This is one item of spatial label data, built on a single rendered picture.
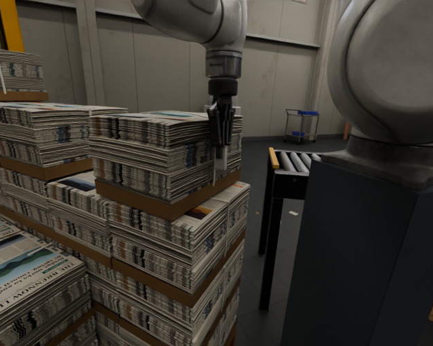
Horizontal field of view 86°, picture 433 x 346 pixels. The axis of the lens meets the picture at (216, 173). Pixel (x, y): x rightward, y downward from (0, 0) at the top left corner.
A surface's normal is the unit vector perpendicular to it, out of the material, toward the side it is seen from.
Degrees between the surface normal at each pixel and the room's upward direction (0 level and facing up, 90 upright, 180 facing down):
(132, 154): 90
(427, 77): 96
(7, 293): 0
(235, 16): 87
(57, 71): 90
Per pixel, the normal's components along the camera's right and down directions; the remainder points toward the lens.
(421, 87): -0.60, 0.29
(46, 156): 0.90, 0.17
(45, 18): 0.40, 0.29
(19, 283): 0.03, -0.96
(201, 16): 0.70, 0.61
